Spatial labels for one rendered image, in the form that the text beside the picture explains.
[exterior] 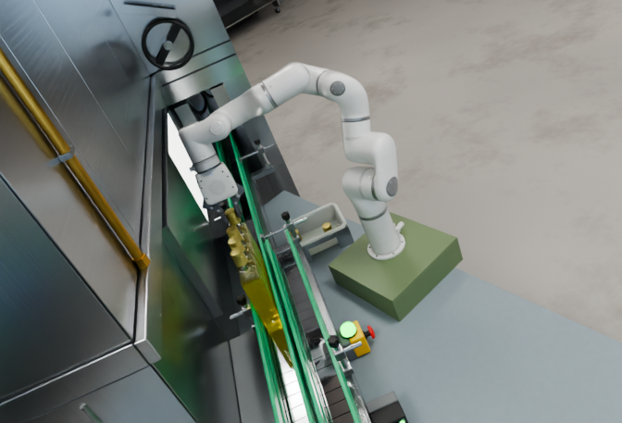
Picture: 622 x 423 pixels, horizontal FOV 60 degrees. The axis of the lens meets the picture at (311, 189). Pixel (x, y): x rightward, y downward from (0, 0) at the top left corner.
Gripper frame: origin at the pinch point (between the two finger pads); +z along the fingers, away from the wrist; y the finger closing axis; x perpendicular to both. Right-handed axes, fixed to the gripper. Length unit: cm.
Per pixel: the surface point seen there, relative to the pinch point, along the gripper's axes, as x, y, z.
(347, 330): -20.5, 17.7, 39.7
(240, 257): -17.2, -0.8, 8.0
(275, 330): -12.7, -1.6, 34.6
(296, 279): 3.7, 9.1, 29.8
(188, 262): -17.0, -13.8, 3.3
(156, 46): 85, -8, -57
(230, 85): 93, 13, -30
